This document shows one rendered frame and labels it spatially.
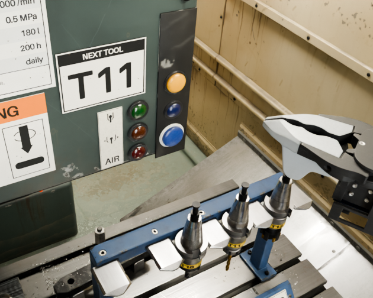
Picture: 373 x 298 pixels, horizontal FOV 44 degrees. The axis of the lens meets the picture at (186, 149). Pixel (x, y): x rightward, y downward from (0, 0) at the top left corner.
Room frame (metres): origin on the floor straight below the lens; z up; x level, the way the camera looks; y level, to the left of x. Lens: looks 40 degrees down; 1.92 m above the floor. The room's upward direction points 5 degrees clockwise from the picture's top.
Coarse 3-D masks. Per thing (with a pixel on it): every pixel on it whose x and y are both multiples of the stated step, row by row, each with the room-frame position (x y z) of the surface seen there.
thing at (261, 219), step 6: (252, 204) 0.69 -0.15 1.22; (258, 204) 0.69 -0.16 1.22; (252, 210) 0.67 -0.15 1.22; (258, 210) 0.67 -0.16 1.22; (264, 210) 0.67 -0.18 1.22; (252, 216) 0.65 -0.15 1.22; (258, 216) 0.65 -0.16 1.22; (264, 216) 0.65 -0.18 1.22; (270, 216) 0.65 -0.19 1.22; (258, 222) 0.64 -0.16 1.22; (264, 222) 0.64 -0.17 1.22; (270, 222) 0.64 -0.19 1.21; (264, 228) 0.63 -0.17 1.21
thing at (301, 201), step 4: (292, 184) 0.76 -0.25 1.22; (292, 188) 0.75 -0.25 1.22; (296, 188) 0.75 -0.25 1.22; (292, 192) 0.73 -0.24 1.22; (296, 192) 0.73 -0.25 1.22; (300, 192) 0.74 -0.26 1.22; (292, 196) 0.72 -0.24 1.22; (296, 196) 0.72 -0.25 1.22; (300, 196) 0.72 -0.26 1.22; (304, 196) 0.72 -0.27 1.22; (308, 196) 0.73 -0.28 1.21; (292, 200) 0.71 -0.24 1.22; (296, 200) 0.71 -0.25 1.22; (300, 200) 0.71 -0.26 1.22; (304, 200) 0.71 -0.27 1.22; (308, 200) 0.71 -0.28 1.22; (312, 200) 0.71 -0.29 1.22; (296, 204) 0.70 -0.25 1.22; (300, 204) 0.70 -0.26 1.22; (304, 204) 0.70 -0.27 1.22; (308, 204) 0.70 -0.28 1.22; (296, 208) 0.69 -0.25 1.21; (300, 208) 0.69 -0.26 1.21; (304, 208) 0.69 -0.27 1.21; (308, 208) 0.69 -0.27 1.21
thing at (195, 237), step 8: (200, 216) 0.57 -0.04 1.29; (192, 224) 0.55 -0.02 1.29; (200, 224) 0.56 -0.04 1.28; (184, 232) 0.56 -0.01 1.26; (192, 232) 0.55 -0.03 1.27; (200, 232) 0.55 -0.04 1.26; (184, 240) 0.55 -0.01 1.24; (192, 240) 0.55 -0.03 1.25; (200, 240) 0.55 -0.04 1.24; (192, 248) 0.54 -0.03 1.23
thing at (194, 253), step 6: (180, 234) 0.58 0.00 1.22; (204, 234) 0.58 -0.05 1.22; (204, 240) 0.57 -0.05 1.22; (180, 246) 0.55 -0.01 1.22; (204, 246) 0.55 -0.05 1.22; (180, 252) 0.54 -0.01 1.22; (186, 252) 0.54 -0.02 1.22; (192, 252) 0.54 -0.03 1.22; (198, 252) 0.55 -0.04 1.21; (204, 252) 0.55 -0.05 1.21; (186, 258) 0.54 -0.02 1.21
